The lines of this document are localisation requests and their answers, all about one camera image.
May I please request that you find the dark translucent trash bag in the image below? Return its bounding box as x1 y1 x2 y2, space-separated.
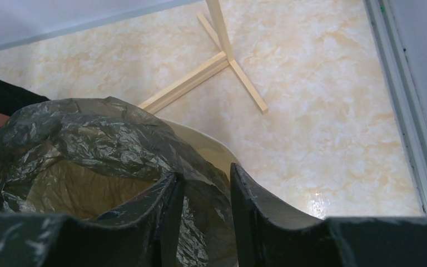
0 97 237 266

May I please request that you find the beige plastic trash bin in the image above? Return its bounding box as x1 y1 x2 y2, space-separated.
161 118 240 179

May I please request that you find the wooden clothes rack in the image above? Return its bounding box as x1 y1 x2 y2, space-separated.
139 0 269 114

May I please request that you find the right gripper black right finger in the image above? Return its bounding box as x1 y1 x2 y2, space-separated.
230 163 322 266

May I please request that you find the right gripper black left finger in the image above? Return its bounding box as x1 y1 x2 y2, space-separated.
96 173 185 266

